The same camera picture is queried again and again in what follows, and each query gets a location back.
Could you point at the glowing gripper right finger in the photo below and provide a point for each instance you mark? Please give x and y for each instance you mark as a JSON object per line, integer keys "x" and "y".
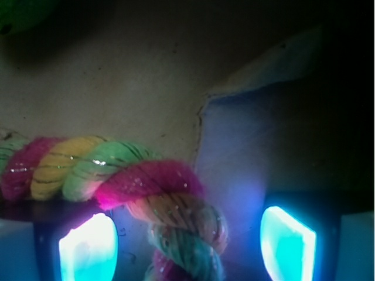
{"x": 299, "y": 236}

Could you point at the brown paper bag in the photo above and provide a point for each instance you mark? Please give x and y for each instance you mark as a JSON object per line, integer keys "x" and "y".
{"x": 259, "y": 95}

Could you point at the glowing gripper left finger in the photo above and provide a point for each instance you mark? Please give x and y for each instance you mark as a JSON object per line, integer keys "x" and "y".
{"x": 85, "y": 248}

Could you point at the green fuzzy plush toy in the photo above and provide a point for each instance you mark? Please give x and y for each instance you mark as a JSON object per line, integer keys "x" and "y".
{"x": 19, "y": 16}

